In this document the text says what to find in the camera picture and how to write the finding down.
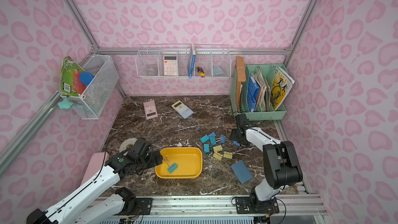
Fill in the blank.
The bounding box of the yellow-green binder clip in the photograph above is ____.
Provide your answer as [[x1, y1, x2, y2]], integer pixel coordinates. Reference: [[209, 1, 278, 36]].
[[213, 152, 223, 161], [213, 145, 223, 152]]

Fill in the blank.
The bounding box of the yellow plastic storage box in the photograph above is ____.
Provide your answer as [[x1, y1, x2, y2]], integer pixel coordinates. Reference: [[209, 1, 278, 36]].
[[155, 147, 203, 179]]

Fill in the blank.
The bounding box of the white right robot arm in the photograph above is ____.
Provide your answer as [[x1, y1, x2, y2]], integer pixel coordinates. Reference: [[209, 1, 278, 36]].
[[230, 114, 303, 216]]

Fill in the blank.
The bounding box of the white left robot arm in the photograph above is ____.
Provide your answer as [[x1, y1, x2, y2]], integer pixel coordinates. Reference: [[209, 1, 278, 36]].
[[26, 139, 163, 224]]

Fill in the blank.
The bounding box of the white tape roll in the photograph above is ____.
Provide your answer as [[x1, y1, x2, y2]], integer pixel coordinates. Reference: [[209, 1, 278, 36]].
[[119, 138, 137, 153]]

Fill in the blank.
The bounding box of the pink pencil case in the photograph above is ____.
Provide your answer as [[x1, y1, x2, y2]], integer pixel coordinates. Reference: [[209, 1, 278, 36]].
[[81, 152, 109, 186]]

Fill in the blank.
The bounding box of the pink calculator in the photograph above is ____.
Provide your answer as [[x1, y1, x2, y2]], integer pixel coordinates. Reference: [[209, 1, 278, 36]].
[[143, 100, 158, 120]]

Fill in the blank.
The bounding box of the green plastic file organizer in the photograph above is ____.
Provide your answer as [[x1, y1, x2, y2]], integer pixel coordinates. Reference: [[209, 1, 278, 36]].
[[230, 64, 287, 121]]

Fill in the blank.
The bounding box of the blue folder in organizer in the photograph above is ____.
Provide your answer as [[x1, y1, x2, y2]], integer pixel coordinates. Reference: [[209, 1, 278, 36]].
[[247, 73, 260, 112]]

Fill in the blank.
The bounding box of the yellow blue calculator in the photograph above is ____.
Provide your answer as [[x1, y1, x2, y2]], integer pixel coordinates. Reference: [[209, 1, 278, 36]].
[[172, 101, 194, 119]]

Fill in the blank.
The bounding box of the brown clipboard in organizer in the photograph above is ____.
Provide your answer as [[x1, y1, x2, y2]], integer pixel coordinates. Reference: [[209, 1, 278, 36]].
[[235, 56, 246, 112]]

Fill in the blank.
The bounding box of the yellow magazine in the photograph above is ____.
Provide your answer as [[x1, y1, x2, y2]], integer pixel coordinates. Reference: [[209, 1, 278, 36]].
[[271, 66, 295, 111]]

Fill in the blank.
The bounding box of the yellow black toy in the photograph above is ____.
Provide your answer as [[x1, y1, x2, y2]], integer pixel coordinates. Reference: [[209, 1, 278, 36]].
[[197, 67, 206, 78]]

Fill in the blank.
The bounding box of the blue book in basket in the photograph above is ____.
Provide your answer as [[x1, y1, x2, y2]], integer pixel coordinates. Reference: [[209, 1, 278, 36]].
[[187, 44, 197, 78]]

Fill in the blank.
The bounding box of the mint star toy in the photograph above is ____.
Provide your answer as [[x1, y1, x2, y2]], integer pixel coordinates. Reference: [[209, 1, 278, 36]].
[[58, 97, 74, 110]]

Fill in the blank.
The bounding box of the blue round disc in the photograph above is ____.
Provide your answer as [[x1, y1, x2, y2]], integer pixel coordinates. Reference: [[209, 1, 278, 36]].
[[79, 72, 94, 86]]

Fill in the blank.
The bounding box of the white orange calculator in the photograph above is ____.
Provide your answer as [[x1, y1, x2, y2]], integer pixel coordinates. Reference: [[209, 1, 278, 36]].
[[163, 55, 178, 76]]

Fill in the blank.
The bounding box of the green snack package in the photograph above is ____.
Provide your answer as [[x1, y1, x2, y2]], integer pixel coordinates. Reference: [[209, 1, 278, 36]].
[[60, 57, 87, 96]]

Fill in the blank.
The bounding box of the white wire side basket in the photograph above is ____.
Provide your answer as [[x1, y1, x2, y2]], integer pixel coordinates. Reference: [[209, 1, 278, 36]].
[[60, 55, 119, 119]]

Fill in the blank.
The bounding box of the white wire wall basket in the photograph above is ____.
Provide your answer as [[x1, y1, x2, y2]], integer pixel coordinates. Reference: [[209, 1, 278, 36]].
[[135, 44, 232, 79]]

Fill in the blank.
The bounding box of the metal base rail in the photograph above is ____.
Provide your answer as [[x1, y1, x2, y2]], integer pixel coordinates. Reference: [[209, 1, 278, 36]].
[[93, 194, 327, 224]]

